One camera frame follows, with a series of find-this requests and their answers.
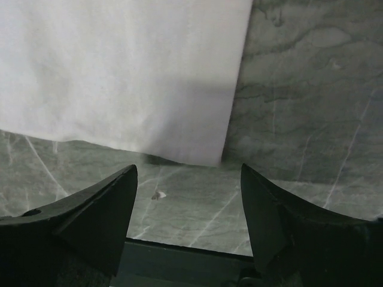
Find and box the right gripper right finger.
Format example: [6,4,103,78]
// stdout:
[241,164,382,286]

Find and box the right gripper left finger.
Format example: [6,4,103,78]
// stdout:
[1,165,138,286]

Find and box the white t shirt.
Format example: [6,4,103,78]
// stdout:
[1,1,252,166]

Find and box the black base beam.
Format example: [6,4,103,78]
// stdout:
[111,239,263,286]

